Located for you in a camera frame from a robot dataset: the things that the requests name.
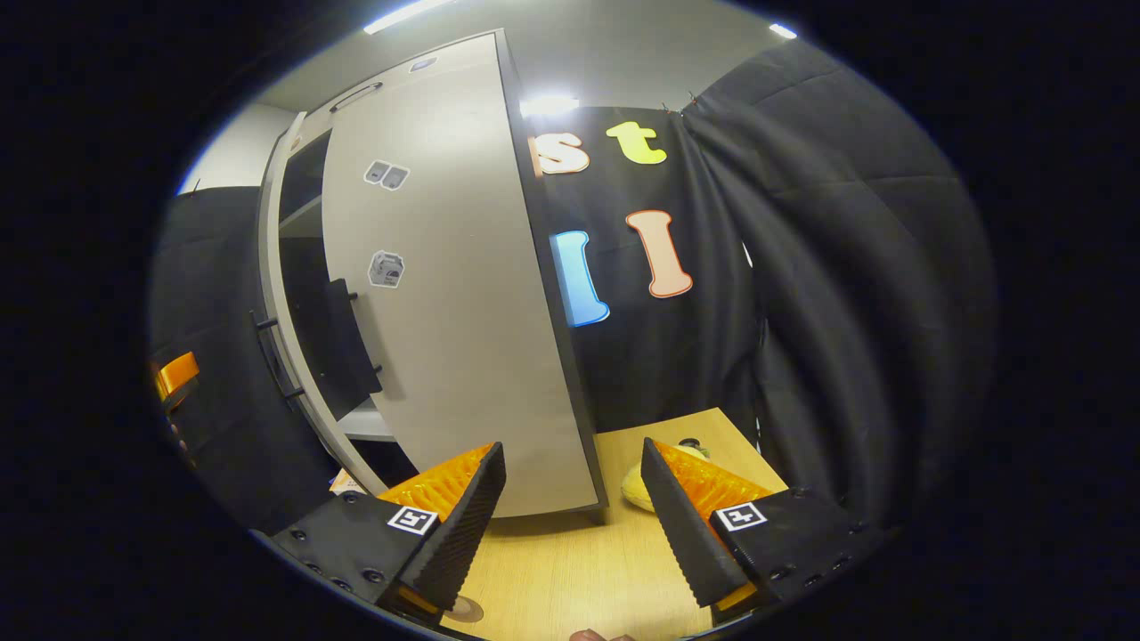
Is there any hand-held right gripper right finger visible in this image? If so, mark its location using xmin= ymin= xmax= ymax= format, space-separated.
xmin=641 ymin=436 xmax=892 ymax=629

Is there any long ceiling light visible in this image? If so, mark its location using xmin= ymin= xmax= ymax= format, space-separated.
xmin=363 ymin=0 xmax=457 ymax=35

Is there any yellow toy fruit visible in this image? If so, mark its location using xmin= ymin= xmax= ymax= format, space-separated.
xmin=621 ymin=438 xmax=713 ymax=513

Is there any white and grey cabinet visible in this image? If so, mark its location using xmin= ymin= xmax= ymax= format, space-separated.
xmin=276 ymin=31 xmax=611 ymax=522

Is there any white cabinet shelf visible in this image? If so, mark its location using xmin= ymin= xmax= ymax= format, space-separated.
xmin=279 ymin=194 xmax=324 ymax=237

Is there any white cabinet door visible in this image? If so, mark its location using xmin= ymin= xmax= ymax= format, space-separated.
xmin=256 ymin=111 xmax=388 ymax=495
xmin=321 ymin=34 xmax=609 ymax=519

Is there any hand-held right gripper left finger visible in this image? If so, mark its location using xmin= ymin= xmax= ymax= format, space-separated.
xmin=267 ymin=441 xmax=507 ymax=624

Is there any black left door handle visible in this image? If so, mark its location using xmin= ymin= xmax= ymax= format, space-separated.
xmin=249 ymin=310 xmax=308 ymax=403

